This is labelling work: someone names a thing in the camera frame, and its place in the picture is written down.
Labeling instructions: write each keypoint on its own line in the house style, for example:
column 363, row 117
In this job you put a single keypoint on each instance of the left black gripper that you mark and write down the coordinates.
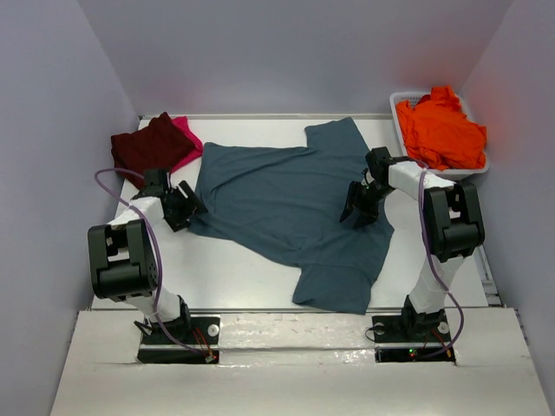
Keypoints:
column 191, row 204

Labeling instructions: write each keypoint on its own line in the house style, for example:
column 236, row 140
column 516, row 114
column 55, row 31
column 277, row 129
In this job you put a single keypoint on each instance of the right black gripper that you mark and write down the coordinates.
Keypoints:
column 368, row 213

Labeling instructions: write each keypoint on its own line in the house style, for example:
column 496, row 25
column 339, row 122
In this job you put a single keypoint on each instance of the teal blue t shirt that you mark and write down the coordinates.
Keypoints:
column 286, row 204

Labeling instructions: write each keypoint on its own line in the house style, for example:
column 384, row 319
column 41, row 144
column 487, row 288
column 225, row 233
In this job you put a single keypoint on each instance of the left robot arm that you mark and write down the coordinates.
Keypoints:
column 124, row 254

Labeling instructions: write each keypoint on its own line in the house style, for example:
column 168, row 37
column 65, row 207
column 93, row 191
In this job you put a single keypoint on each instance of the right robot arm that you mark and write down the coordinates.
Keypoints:
column 452, row 229

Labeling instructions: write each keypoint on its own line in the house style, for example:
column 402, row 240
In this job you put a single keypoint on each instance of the dark red folded t shirt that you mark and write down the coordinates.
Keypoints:
column 151, row 147

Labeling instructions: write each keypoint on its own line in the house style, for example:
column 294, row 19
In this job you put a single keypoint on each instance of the pink folded t shirt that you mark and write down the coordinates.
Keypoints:
column 190, row 146

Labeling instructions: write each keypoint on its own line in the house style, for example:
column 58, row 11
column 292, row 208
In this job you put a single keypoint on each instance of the white plastic basket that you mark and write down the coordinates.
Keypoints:
column 413, row 97

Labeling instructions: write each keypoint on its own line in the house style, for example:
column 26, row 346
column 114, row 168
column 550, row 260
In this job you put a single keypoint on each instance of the orange t shirt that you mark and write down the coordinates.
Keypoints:
column 438, row 133

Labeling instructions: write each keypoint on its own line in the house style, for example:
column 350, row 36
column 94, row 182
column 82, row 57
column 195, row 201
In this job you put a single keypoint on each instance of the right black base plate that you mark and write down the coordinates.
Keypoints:
column 396, row 344

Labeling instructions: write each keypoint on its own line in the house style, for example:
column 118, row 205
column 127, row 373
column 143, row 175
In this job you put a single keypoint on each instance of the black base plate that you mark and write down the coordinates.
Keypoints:
column 396, row 344
column 202, row 342

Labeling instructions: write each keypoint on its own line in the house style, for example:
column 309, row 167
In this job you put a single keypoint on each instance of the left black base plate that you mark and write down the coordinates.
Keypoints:
column 202, row 342

